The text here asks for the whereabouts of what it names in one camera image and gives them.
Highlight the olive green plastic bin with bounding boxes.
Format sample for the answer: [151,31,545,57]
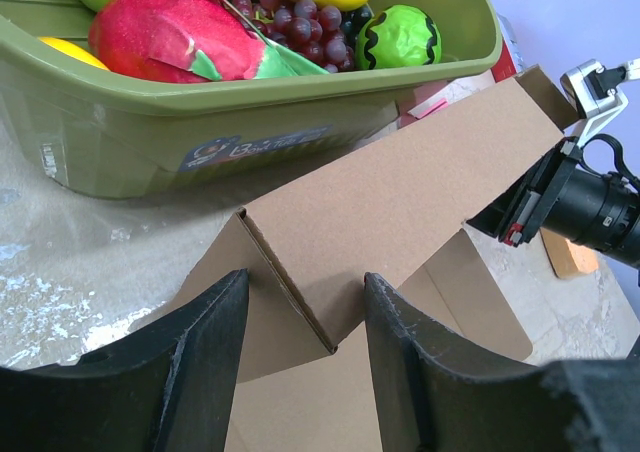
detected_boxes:
[1,0,502,199]

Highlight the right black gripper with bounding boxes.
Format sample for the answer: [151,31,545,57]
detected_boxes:
[469,145,639,267]

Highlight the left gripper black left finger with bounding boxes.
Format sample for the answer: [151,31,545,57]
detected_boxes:
[1,269,249,451]

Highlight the orange sponge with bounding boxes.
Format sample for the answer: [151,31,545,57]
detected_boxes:
[540,229,599,280]

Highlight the pink dragon fruit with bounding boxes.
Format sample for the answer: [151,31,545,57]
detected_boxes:
[88,0,327,84]

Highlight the small yellow fruit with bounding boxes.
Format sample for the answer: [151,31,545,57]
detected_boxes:
[39,37,108,70]

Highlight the brown cardboard paper box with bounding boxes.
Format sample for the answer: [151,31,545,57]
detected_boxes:
[173,66,575,451]

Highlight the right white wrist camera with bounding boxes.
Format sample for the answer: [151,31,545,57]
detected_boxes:
[560,59,639,148]

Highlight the lower purple grapes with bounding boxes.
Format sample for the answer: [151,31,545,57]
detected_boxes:
[231,0,356,73]

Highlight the pink sponge block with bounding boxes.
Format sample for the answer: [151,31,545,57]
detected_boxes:
[395,79,469,128]

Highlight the red white toothpaste box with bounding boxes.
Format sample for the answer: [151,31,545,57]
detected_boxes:
[491,14,526,83]

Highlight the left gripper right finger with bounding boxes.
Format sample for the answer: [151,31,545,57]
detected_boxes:
[364,273,639,451]

